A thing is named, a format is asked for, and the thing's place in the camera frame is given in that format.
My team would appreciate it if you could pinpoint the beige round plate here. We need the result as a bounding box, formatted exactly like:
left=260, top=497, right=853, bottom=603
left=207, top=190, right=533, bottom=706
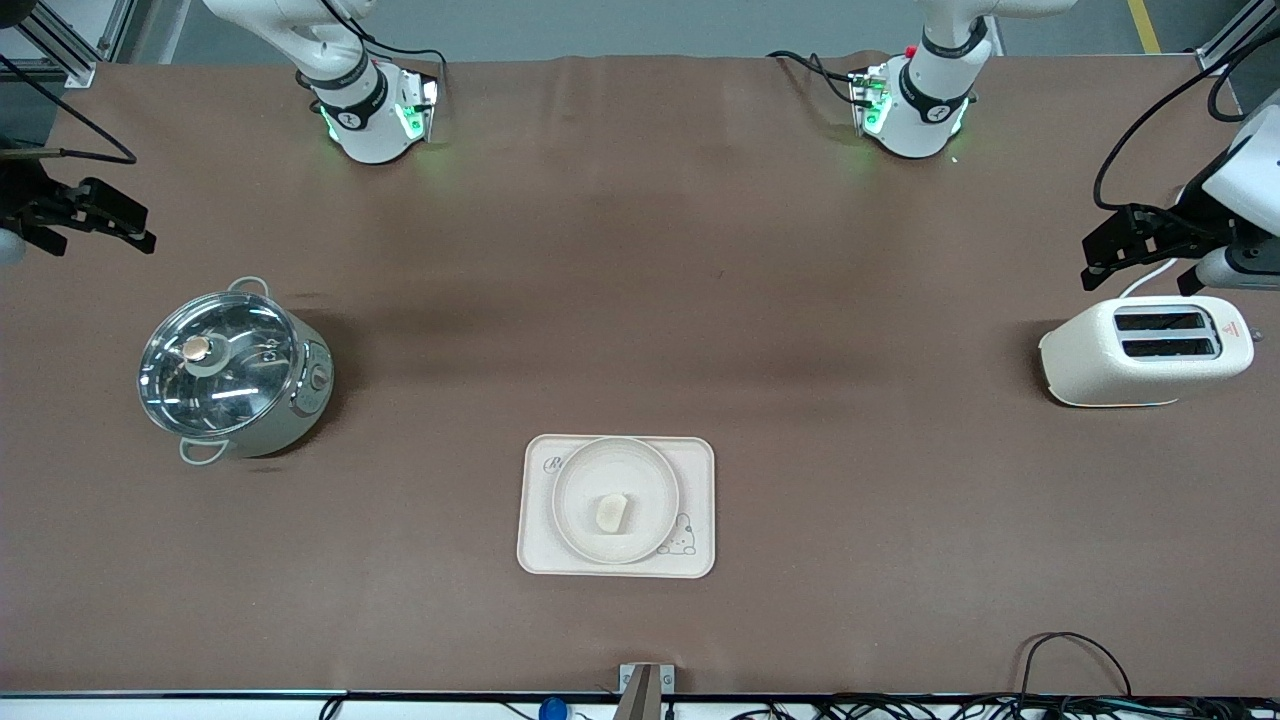
left=552, top=437, right=681, bottom=566

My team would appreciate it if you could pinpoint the beige rabbit print tray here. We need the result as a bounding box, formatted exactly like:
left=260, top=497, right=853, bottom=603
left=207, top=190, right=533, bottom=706
left=516, top=433, right=717, bottom=579

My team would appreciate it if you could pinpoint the white two-slot toaster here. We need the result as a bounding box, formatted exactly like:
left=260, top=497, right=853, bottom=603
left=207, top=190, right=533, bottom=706
left=1038, top=295, right=1256, bottom=408

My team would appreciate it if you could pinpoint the glass pot lid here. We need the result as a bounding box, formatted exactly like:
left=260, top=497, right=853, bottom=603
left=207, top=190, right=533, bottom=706
left=138, top=290, right=299, bottom=439

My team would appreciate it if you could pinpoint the silver electric cooking pot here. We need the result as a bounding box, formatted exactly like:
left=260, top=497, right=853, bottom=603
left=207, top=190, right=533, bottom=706
left=138, top=277, right=336, bottom=467

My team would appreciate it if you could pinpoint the silver connector block with LEDs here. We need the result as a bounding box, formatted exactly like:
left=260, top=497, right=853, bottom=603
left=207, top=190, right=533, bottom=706
left=850, top=65, right=891, bottom=136
left=395, top=68, right=441, bottom=141

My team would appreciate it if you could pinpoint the white toaster power cable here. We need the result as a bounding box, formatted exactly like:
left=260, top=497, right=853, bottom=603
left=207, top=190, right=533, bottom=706
left=1118, top=258, right=1183, bottom=299

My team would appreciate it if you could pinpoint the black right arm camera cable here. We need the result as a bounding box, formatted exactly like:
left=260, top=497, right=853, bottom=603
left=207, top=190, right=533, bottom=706
left=0, top=55, right=138, bottom=166

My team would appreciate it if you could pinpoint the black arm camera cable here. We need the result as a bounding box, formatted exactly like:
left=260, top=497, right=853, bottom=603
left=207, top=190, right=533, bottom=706
left=1093, top=30, right=1280, bottom=213
left=0, top=55, right=138, bottom=166

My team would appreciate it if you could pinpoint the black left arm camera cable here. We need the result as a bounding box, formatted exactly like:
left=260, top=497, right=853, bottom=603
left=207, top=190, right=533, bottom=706
left=1093, top=30, right=1280, bottom=213

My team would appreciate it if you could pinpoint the aluminium frame profile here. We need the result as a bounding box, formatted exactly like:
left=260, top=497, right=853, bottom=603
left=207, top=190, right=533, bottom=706
left=0, top=0, right=136, bottom=89
left=1195, top=0, right=1280, bottom=76

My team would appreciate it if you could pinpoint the black right arm base cable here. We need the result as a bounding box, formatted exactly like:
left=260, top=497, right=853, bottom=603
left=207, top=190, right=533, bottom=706
left=320, top=0, right=448, bottom=76

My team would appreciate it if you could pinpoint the black arm base cable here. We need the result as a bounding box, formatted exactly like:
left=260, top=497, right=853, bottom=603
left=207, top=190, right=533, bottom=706
left=768, top=50, right=863, bottom=106
left=320, top=0, right=448, bottom=76

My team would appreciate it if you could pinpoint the black looped cable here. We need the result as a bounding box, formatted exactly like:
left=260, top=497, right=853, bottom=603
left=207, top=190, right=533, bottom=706
left=1018, top=631, right=1133, bottom=701

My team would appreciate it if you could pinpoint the black left arm base cable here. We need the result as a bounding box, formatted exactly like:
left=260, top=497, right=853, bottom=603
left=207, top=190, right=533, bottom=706
left=768, top=50, right=863, bottom=106

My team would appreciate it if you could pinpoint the black cable bundle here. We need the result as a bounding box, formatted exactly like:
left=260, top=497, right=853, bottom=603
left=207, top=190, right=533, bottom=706
left=725, top=690, right=1280, bottom=720

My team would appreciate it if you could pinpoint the grey metal camera bracket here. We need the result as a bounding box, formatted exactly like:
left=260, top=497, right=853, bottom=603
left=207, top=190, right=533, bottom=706
left=618, top=663, right=676, bottom=720

